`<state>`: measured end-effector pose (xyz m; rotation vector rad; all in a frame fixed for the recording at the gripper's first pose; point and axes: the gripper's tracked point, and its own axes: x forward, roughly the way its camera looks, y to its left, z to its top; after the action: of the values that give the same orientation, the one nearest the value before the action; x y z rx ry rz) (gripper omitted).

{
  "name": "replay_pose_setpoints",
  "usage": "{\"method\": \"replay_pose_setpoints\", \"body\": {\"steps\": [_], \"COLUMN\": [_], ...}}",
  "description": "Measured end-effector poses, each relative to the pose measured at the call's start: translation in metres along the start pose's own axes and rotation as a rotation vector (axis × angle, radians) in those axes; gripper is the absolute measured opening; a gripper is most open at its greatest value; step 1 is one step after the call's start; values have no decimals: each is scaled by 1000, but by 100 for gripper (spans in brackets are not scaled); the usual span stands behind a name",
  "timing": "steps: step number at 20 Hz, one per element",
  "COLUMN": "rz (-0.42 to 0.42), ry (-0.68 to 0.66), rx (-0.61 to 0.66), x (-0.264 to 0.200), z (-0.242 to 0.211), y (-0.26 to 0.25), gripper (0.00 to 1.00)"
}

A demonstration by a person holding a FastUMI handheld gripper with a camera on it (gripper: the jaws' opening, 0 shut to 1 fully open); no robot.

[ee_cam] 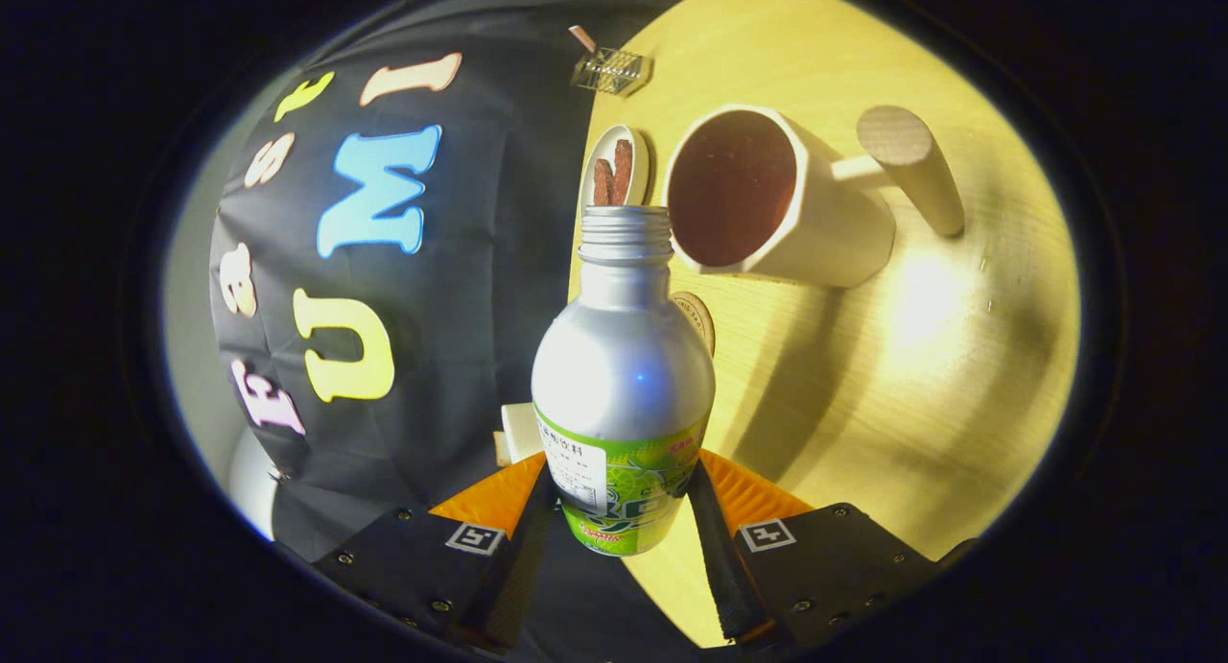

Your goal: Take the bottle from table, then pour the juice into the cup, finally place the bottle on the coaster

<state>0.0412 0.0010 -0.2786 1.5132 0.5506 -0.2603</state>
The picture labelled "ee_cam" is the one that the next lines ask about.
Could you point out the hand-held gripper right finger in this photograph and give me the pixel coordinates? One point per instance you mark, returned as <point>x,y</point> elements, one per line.
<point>720,567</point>

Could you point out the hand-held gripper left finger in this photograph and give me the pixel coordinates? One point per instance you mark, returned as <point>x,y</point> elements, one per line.
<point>518,567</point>

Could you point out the silver bottle with green label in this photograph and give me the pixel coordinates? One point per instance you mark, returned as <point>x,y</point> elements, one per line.
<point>624,375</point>

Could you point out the round cork coaster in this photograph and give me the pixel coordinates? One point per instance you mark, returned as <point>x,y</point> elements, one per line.
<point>701,323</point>

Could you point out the toast slice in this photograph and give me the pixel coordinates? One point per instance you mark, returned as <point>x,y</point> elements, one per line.
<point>501,449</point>

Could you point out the white toaster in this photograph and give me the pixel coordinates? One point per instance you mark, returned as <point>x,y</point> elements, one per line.
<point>523,431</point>

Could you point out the wooden table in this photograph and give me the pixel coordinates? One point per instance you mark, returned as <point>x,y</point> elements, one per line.
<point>863,404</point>

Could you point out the black backdrop cloth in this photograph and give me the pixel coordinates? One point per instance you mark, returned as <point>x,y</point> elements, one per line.
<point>470,308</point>

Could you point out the brown meat slice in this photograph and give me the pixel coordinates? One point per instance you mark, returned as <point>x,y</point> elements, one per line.
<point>623,169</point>
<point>602,183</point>

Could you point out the white oval plate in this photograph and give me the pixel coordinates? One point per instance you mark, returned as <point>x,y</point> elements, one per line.
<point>639,164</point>

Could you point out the wooden spoon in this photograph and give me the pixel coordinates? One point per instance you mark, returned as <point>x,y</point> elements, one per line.
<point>581,38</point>

